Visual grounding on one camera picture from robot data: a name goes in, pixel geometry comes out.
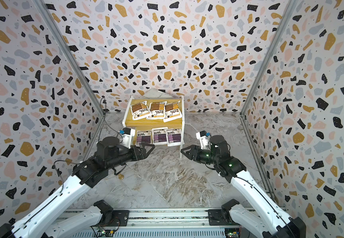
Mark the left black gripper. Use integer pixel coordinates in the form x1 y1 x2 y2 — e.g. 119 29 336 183
107 143 156 171

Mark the purple coffee bag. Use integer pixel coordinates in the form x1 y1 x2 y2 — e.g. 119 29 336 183
135 131 152 146
152 127 168 145
166 129 182 147

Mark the brown coffee bag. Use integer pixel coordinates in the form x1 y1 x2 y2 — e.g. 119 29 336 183
163 101 182 123
146 101 167 120
130 101 151 121

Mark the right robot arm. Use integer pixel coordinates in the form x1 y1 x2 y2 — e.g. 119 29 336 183
180 132 306 238

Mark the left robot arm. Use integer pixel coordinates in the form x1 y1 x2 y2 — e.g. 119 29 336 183
0 136 155 238

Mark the two-tier wooden shelf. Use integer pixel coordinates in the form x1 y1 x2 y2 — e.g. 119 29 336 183
122 95 185 151

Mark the grey marble slab behind shelf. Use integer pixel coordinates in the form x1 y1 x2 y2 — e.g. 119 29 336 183
143 88 174 99

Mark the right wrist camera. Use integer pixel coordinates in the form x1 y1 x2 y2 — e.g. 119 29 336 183
196 131 210 150

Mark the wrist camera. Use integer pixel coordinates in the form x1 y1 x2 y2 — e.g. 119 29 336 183
119 128 135 149
196 131 210 150

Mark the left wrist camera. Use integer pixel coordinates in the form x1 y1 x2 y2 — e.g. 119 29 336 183
119 128 135 149

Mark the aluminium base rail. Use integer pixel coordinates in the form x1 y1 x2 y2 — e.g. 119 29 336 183
49 207 291 238

